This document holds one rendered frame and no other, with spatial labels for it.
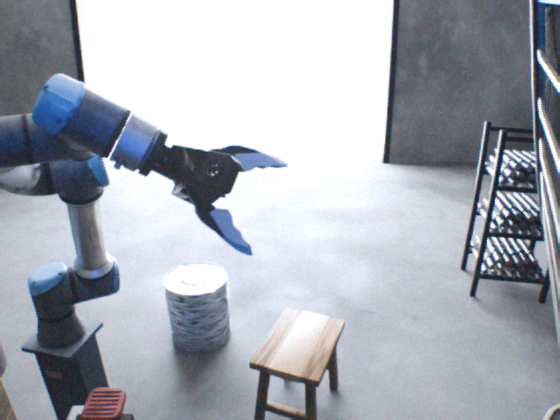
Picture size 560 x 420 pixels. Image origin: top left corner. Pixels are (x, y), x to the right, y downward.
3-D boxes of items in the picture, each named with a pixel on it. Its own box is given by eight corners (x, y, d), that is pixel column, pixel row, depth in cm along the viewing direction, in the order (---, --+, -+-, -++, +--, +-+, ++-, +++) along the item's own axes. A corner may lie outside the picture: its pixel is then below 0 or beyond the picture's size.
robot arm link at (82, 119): (58, 82, 52) (57, 58, 45) (128, 119, 57) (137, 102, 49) (30, 130, 50) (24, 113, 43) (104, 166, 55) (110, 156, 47)
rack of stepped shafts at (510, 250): (471, 300, 213) (504, 132, 180) (458, 263, 255) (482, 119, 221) (547, 308, 204) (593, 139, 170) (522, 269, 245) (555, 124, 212)
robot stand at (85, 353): (85, 406, 144) (57, 313, 128) (127, 416, 141) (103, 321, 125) (56, 445, 127) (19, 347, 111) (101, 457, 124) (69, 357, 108)
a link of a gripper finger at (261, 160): (270, 151, 66) (218, 159, 62) (287, 146, 61) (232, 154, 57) (273, 170, 67) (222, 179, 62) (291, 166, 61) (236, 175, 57)
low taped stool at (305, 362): (285, 369, 167) (286, 306, 156) (339, 384, 159) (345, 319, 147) (251, 430, 137) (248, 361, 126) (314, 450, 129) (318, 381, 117)
